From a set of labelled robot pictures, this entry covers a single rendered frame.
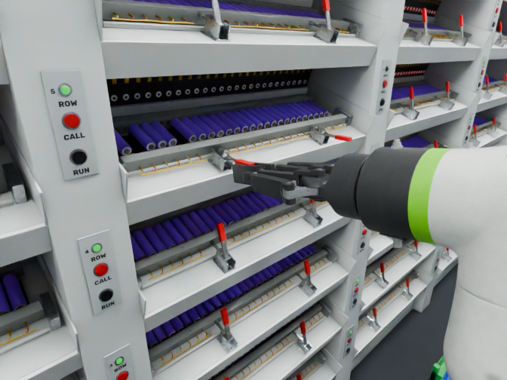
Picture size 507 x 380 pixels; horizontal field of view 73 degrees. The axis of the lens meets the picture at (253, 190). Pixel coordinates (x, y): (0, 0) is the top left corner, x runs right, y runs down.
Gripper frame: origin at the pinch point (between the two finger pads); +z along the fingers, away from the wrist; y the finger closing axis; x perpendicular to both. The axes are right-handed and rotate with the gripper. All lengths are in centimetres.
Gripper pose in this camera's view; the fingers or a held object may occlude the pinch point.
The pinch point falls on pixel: (253, 173)
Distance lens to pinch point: 53.0
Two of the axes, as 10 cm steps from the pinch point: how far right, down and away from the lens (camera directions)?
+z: -6.6, -1.2, 7.4
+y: 7.4, -2.5, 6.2
